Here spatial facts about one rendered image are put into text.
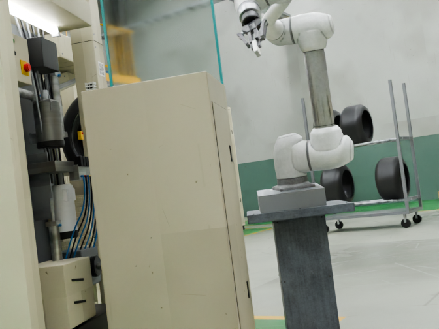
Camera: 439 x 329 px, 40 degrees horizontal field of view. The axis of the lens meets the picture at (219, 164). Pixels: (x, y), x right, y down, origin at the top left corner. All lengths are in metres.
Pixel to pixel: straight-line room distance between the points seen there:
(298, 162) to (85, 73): 1.22
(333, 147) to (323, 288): 0.68
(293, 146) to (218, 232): 0.75
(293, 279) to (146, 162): 0.97
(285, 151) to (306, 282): 0.64
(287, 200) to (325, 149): 0.31
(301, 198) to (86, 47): 1.39
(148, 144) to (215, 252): 0.52
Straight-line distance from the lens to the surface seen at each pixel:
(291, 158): 2.97
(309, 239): 2.95
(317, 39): 2.92
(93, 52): 3.29
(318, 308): 3.00
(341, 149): 2.93
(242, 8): 2.38
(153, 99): 2.49
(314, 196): 2.88
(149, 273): 2.51
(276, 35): 2.88
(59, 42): 3.55
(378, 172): 8.16
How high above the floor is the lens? 0.78
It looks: 2 degrees up
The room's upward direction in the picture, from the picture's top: 7 degrees counter-clockwise
